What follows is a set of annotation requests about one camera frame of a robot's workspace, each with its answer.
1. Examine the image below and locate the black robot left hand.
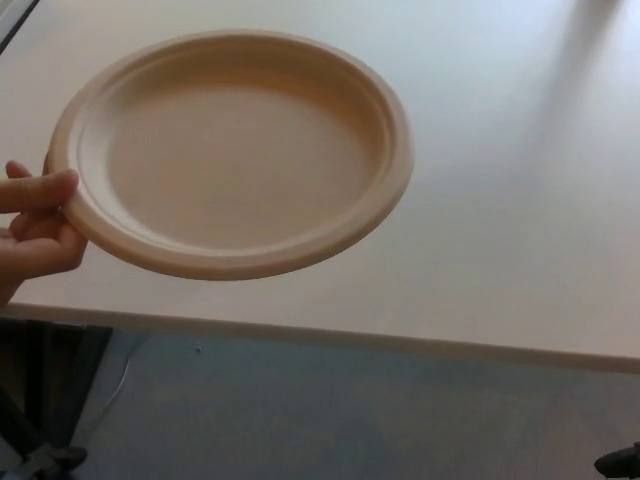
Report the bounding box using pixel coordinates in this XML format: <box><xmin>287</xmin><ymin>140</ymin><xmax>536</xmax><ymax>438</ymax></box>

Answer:
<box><xmin>19</xmin><ymin>446</ymin><xmax>89</xmax><ymax>480</ymax></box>

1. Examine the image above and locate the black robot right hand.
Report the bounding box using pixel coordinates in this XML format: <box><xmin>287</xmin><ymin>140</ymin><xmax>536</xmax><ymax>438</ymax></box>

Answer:
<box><xmin>593</xmin><ymin>441</ymin><xmax>640</xmax><ymax>480</ymax></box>

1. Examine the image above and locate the person's bare hand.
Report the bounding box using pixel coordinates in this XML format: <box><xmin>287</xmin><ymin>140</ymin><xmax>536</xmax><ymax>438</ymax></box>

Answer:
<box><xmin>0</xmin><ymin>149</ymin><xmax>90</xmax><ymax>307</ymax></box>

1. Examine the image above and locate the beige round paper plate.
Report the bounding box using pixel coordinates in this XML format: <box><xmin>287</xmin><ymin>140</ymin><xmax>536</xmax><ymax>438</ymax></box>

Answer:
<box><xmin>47</xmin><ymin>28</ymin><xmax>416</xmax><ymax>282</ymax></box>

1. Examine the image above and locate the dark metal table leg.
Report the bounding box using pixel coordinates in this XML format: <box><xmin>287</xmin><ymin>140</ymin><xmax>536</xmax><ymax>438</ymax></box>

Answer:
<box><xmin>0</xmin><ymin>317</ymin><xmax>114</xmax><ymax>480</ymax></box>

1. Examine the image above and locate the thin white floor cable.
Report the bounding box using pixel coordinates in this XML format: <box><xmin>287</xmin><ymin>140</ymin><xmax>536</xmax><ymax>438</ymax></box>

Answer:
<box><xmin>92</xmin><ymin>347</ymin><xmax>132</xmax><ymax>431</ymax></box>

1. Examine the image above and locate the dark window frame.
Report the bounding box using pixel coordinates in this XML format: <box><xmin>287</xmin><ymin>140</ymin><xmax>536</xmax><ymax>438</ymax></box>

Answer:
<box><xmin>0</xmin><ymin>0</ymin><xmax>40</xmax><ymax>54</ymax></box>

